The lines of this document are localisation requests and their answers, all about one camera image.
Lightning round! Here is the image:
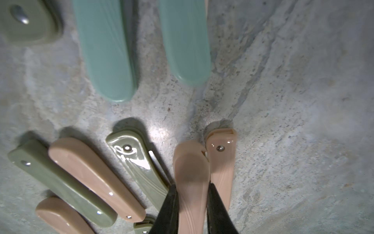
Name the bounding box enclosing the pink fruit knife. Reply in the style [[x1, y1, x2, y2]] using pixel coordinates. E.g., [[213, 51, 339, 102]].
[[48, 137, 146, 223]]

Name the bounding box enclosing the olive fruit knife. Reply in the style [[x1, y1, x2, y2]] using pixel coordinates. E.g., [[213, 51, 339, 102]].
[[105, 129, 168, 210]]

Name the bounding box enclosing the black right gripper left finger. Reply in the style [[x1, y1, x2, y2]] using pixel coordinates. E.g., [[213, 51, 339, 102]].
[[149, 184, 179, 234]]

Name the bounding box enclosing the green fruit knife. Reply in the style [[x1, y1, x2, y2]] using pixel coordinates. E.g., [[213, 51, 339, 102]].
[[72, 1, 137, 102]]

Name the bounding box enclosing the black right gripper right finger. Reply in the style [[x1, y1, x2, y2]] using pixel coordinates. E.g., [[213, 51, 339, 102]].
[[207, 182, 238, 234]]

